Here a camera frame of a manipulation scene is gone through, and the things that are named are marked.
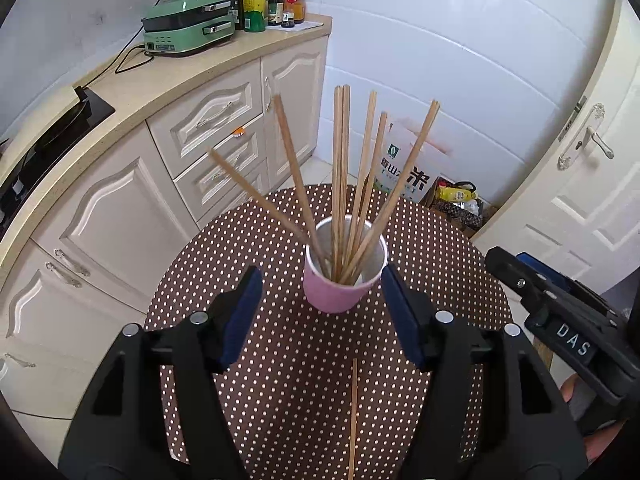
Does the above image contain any white rice bag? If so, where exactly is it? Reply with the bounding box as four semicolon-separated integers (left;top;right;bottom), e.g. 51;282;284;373
372;117;453;203

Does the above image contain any yellow bottle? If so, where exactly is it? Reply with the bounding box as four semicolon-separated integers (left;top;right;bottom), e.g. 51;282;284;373
436;182;478;203

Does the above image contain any green electric grill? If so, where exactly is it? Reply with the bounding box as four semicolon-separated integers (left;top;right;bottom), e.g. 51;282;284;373
141;0;237;57

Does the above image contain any person's bare leg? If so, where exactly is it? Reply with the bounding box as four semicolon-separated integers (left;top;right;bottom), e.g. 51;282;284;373
560;375;618;466

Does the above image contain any black gas stove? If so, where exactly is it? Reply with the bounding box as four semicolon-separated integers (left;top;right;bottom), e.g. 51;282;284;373
0;85;116;231

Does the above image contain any black power cable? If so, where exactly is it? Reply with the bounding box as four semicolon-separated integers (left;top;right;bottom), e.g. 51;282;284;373
77;27;153;91

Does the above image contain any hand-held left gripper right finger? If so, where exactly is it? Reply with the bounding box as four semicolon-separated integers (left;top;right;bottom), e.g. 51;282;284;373
381;264;590;480

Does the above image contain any white paper sheet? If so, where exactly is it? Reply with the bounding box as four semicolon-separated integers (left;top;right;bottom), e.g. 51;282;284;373
272;20;325;33

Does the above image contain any bundle of wooden chopsticks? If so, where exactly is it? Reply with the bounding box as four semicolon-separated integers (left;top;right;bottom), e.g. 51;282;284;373
207;84;442;285

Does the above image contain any cream cabinet drawer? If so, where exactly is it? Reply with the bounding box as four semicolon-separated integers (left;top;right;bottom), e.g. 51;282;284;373
147;59;264;179
197;160;272;234
172;120;267;222

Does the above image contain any pink cup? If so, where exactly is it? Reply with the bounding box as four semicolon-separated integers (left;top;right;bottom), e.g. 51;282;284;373
302;216;390;314

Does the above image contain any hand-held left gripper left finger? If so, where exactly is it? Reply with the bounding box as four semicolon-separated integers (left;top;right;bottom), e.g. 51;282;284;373
57;265;264;480

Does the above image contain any silver door handle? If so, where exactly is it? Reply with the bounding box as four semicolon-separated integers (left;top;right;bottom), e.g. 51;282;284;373
557;102;615;171

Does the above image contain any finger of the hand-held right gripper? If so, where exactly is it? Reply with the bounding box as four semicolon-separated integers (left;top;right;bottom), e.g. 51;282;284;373
485;246;552;312
516;252;584;297

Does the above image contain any white door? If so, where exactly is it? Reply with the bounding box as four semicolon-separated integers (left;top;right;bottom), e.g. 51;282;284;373
470;0;640;301

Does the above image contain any cream cabinet door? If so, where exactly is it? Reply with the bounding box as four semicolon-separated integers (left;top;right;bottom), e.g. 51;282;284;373
30;125;202;307
0;245;152;377
260;40;329;189

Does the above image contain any basket with yellow bottle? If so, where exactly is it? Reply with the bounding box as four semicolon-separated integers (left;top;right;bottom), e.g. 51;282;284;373
420;175;498;233

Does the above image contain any brown polka-dot tablecloth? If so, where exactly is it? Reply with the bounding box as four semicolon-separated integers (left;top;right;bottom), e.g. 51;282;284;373
144;184;513;480

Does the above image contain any yellow-green plastic bottle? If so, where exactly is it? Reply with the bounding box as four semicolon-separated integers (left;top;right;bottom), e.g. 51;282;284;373
243;0;267;33

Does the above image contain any cream kitchen cabinet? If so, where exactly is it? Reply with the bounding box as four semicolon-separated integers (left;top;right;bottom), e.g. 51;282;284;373
0;12;333;426

